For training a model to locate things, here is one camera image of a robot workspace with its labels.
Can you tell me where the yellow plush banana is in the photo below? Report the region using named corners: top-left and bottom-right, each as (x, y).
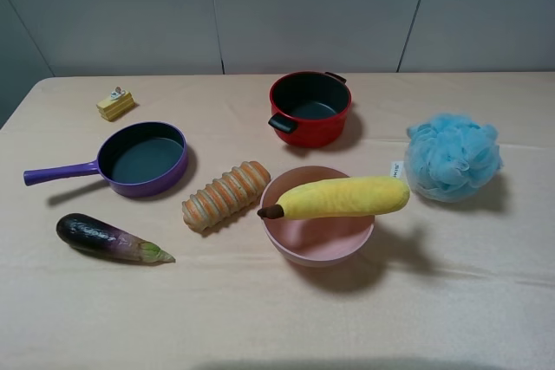
top-left (257, 166), bottom-right (410, 220)

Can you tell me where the ridged toy bread roll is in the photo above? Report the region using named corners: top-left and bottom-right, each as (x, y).
top-left (182, 161), bottom-right (271, 232)

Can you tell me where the red toy pot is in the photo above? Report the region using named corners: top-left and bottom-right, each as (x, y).
top-left (268, 71), bottom-right (352, 148)

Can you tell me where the pink plastic bowl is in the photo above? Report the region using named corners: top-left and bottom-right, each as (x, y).
top-left (260, 166), bottom-right (375, 267)

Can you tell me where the purple toy frying pan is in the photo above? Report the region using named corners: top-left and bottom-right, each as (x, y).
top-left (23, 121), bottom-right (189, 198)

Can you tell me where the yellow toy cake slice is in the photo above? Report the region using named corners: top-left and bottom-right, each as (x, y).
top-left (96, 87), bottom-right (136, 121)

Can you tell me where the blue bath loofah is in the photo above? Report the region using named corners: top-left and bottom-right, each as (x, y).
top-left (404, 114), bottom-right (503, 203)

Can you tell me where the purple toy eggplant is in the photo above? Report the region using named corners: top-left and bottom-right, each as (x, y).
top-left (55, 213), bottom-right (176, 264)

